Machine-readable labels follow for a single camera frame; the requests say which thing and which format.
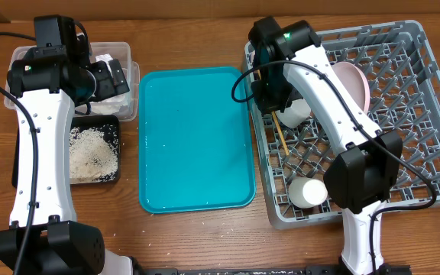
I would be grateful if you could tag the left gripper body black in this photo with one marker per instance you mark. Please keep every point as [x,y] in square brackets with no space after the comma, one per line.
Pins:
[105,85]

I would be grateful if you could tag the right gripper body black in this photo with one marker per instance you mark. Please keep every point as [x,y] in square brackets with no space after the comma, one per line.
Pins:
[278,94]

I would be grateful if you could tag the wooden chopstick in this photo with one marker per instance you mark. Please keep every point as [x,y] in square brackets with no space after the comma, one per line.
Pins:
[280,133]

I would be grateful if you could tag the white napkin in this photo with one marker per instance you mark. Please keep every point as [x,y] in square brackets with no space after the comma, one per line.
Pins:
[118,105]

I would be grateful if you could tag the grey shallow bowl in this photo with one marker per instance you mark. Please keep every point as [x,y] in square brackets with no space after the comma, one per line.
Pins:
[294,115]

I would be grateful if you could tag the large white plate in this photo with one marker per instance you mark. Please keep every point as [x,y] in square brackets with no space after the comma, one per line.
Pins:
[355,83]

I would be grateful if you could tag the white paper cup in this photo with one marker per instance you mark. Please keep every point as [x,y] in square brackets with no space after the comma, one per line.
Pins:
[306,193]

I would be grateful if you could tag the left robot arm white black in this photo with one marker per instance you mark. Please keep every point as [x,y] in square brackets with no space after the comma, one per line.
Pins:
[44,236]

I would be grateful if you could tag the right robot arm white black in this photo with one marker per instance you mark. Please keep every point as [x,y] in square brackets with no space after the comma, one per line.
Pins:
[292,64]

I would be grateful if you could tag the clear plastic waste bin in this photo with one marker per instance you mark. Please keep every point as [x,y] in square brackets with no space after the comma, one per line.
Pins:
[52,79]

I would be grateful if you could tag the black waste tray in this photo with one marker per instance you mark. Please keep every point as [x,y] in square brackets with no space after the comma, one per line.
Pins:
[110,125]

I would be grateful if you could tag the grey dishwasher rack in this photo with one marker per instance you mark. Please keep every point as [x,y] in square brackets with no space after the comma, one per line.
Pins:
[404,82]

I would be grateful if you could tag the pile of rice grains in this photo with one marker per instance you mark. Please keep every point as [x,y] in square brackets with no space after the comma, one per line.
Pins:
[92,158]

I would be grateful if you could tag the teal serving tray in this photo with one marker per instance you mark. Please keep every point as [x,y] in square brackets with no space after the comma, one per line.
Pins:
[194,142]

